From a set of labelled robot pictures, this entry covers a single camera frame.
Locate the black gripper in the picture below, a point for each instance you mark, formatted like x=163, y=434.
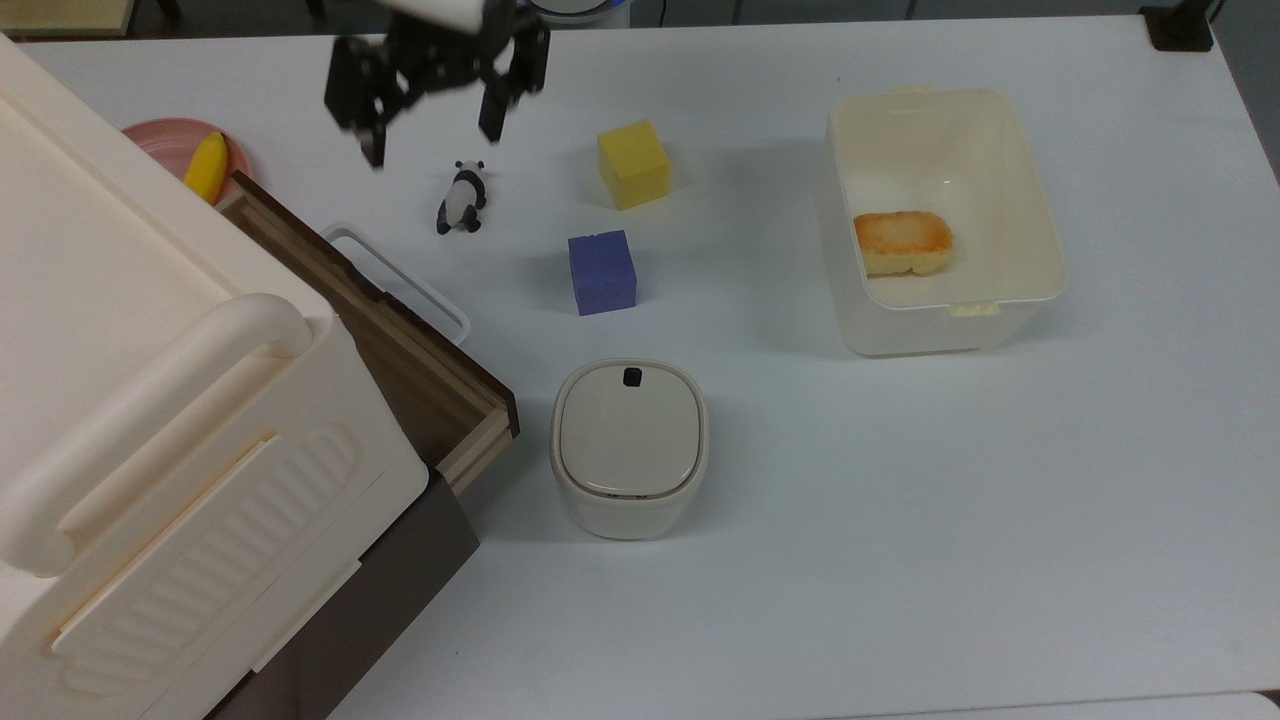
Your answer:
x=450, y=55

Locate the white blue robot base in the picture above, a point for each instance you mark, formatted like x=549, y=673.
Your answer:
x=590, y=8

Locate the dark wooden drawer cabinet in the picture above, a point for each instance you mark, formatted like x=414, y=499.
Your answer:
x=400, y=570

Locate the cream open plastic bin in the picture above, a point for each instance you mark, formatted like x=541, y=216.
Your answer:
x=940, y=150

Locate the panda figurine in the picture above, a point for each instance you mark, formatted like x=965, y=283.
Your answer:
x=462, y=195

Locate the yellow cube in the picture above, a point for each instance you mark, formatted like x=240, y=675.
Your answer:
x=633, y=165

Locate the yellow toy banana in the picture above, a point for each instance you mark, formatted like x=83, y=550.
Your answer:
x=207, y=168

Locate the purple cube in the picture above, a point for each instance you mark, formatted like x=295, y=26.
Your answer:
x=602, y=272

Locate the pink plate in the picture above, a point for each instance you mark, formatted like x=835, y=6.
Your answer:
x=160, y=140

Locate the light wooden furniture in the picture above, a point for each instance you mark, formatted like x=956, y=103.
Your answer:
x=60, y=15

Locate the cream plastic storage box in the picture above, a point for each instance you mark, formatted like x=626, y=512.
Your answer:
x=100, y=300

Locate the cream lidded trash can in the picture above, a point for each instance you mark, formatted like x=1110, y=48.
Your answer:
x=628, y=440

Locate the toasted bread slice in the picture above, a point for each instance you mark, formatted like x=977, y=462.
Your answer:
x=903, y=243

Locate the black table clamp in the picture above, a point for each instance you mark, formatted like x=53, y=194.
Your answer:
x=1180, y=28

